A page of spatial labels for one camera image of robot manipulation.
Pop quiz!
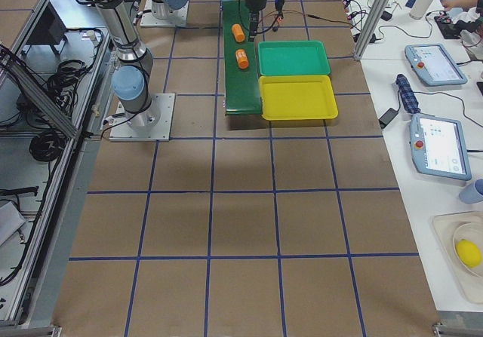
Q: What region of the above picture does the plain orange cylinder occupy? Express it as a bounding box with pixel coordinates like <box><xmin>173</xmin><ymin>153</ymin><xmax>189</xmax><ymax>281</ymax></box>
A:
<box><xmin>231</xmin><ymin>23</ymin><xmax>245</xmax><ymax>43</ymax></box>

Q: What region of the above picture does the orange cylinder with 4680 label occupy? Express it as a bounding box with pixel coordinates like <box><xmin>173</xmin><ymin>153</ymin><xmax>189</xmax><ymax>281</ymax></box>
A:
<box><xmin>235</xmin><ymin>49</ymin><xmax>249</xmax><ymax>70</ymax></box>

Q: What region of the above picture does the green plastic tray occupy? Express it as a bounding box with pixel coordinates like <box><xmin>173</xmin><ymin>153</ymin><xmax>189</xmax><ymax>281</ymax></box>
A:
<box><xmin>257</xmin><ymin>41</ymin><xmax>331</xmax><ymax>76</ymax></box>

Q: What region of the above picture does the green conveyor belt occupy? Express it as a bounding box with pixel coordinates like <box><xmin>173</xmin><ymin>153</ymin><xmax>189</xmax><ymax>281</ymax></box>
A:
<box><xmin>222</xmin><ymin>0</ymin><xmax>262</xmax><ymax>115</ymax></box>

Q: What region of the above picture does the yellow plastic tray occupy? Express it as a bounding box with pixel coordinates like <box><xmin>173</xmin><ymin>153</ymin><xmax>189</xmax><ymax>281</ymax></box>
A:
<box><xmin>259</xmin><ymin>75</ymin><xmax>338</xmax><ymax>121</ymax></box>

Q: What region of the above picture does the blue plaid folded umbrella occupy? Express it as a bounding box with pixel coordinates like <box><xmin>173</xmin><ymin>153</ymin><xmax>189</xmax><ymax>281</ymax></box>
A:
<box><xmin>395</xmin><ymin>74</ymin><xmax>420</xmax><ymax>115</ymax></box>

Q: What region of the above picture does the upper teach pendant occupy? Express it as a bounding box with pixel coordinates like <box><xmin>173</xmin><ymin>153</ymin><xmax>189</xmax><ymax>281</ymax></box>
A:
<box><xmin>405</xmin><ymin>44</ymin><xmax>467</xmax><ymax>87</ymax></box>

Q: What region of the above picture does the teach pendant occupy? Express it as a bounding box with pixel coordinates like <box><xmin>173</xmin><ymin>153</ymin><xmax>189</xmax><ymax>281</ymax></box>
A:
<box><xmin>405</xmin><ymin>44</ymin><xmax>467</xmax><ymax>87</ymax></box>
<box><xmin>409</xmin><ymin>113</ymin><xmax>472</xmax><ymax>181</ymax></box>

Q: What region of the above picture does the lower teach pendant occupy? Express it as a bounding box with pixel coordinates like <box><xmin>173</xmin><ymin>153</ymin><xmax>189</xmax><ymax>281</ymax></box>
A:
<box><xmin>409</xmin><ymin>113</ymin><xmax>472</xmax><ymax>181</ymax></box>

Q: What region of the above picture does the blue cup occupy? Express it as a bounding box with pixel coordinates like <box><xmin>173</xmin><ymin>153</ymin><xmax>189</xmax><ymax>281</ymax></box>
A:
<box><xmin>458</xmin><ymin>179</ymin><xmax>483</xmax><ymax>204</ymax></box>

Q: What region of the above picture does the beige tray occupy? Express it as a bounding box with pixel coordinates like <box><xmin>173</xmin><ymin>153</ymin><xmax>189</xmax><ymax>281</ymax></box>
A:
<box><xmin>432</xmin><ymin>211</ymin><xmax>482</xmax><ymax>305</ymax></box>

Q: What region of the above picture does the white bowl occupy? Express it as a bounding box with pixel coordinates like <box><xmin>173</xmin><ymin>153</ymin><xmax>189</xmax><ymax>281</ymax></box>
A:
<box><xmin>453</xmin><ymin>222</ymin><xmax>482</xmax><ymax>277</ymax></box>

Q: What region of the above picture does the yellow lemon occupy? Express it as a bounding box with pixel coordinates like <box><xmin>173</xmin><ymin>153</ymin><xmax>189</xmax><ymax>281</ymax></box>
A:
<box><xmin>455</xmin><ymin>239</ymin><xmax>482</xmax><ymax>268</ymax></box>

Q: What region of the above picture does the red black power cable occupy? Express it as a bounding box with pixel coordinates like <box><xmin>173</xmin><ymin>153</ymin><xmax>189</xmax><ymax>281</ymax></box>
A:
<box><xmin>263</xmin><ymin>8</ymin><xmax>355</xmax><ymax>32</ymax></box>

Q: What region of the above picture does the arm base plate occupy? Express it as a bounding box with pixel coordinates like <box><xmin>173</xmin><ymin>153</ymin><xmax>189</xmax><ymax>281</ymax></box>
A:
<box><xmin>140</xmin><ymin>0</ymin><xmax>189</xmax><ymax>28</ymax></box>
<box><xmin>109</xmin><ymin>93</ymin><xmax>175</xmax><ymax>142</ymax></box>

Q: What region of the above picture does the aluminium frame post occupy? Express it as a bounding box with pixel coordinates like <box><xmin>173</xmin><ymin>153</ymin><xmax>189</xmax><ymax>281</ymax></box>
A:
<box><xmin>353</xmin><ymin>0</ymin><xmax>389</xmax><ymax>61</ymax></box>

